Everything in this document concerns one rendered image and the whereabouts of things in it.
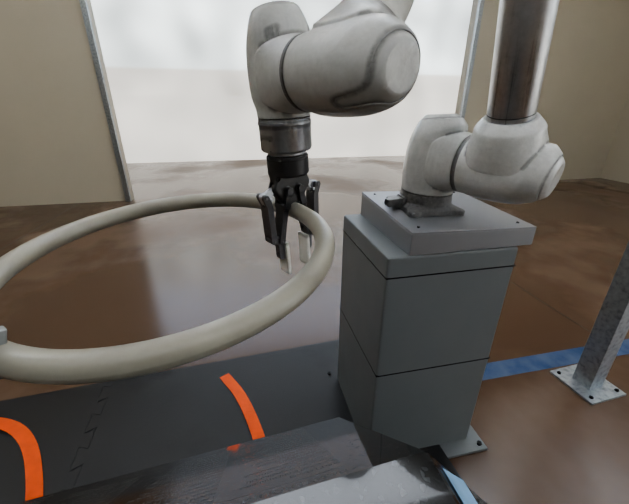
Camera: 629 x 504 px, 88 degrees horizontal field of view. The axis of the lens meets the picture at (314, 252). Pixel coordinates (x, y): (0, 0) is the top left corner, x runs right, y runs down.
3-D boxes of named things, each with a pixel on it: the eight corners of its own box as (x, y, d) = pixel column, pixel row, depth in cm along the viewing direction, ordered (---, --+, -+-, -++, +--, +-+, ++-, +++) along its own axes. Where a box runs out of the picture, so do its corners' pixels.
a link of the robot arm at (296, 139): (246, 119, 56) (251, 154, 59) (277, 121, 50) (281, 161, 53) (289, 114, 61) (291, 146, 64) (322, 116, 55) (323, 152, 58)
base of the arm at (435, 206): (373, 199, 109) (375, 183, 106) (432, 197, 114) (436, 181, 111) (398, 219, 93) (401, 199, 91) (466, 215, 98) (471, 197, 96)
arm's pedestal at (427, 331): (323, 373, 156) (326, 211, 124) (419, 358, 166) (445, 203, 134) (358, 479, 111) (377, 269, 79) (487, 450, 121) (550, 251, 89)
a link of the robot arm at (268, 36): (240, 118, 56) (283, 123, 47) (225, 6, 49) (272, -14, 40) (292, 112, 62) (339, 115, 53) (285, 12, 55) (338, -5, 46)
